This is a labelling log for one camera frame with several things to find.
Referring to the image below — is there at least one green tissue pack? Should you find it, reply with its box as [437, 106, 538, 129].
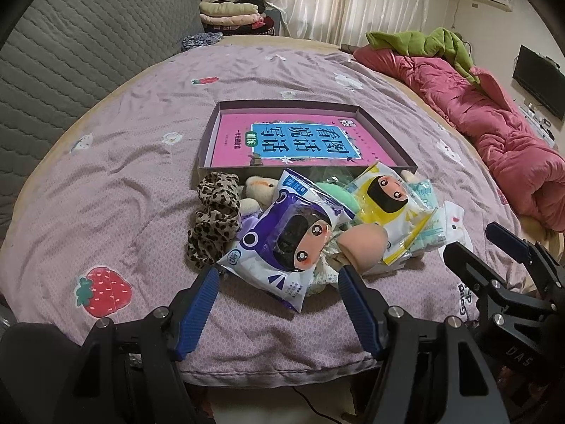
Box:
[408, 179, 439, 210]
[409, 208, 446, 255]

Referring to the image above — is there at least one peach makeup sponge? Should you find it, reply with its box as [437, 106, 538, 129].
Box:
[337, 223, 389, 274]

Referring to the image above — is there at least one leopard print scrunchie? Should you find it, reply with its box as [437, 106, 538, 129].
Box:
[186, 172, 241, 269]

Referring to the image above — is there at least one purple doll face packet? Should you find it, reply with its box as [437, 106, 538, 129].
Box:
[218, 170, 355, 313]

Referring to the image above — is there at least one yellow doll face packet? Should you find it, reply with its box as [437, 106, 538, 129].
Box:
[346, 162, 436, 265]

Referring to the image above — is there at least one green sponge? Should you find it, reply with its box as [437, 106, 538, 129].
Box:
[316, 182, 360, 214]

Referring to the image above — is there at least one teddy bear purple dress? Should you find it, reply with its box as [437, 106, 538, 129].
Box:
[239, 176, 278, 232]

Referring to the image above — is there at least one white floral scrunchie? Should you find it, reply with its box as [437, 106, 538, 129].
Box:
[307, 244, 341, 297]

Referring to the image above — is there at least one pink quilt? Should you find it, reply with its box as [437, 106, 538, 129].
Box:
[353, 45, 564, 232]

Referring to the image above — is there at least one purple cardboard box tray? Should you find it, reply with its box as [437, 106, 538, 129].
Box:
[197, 100, 417, 181]

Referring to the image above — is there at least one pink and blue book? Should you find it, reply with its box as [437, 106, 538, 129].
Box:
[210, 112, 394, 167]

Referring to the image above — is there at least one green blanket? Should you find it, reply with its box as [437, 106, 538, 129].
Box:
[366, 27, 480, 85]

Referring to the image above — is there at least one blue patterned cloth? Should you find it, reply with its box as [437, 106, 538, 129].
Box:
[181, 33, 223, 52]

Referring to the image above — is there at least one grey quilted headboard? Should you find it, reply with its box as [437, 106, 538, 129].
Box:
[1, 0, 202, 232]

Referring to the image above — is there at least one stack of folded clothes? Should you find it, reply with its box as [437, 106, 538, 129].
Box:
[199, 0, 278, 36]

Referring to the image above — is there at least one black cable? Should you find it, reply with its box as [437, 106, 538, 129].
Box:
[288, 384, 350, 424]

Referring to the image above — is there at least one black wall television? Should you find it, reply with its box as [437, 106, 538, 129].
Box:
[512, 45, 565, 120]

